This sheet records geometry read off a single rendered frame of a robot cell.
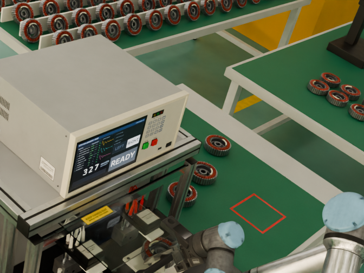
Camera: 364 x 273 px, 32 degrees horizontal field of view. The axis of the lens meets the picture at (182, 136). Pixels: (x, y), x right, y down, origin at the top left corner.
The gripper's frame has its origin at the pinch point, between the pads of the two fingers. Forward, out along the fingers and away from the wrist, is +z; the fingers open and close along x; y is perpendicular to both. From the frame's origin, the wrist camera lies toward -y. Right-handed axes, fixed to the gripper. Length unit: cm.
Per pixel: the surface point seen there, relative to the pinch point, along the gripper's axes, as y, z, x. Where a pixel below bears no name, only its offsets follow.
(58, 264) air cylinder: -11.2, 9.1, -27.9
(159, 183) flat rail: -19.3, -11.3, 3.8
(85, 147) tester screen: -36, -29, -28
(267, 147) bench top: -11, 17, 94
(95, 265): -6.7, -2.4, -24.0
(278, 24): -87, 135, 323
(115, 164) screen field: -29.7, -19.7, -14.9
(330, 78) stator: -27, 25, 178
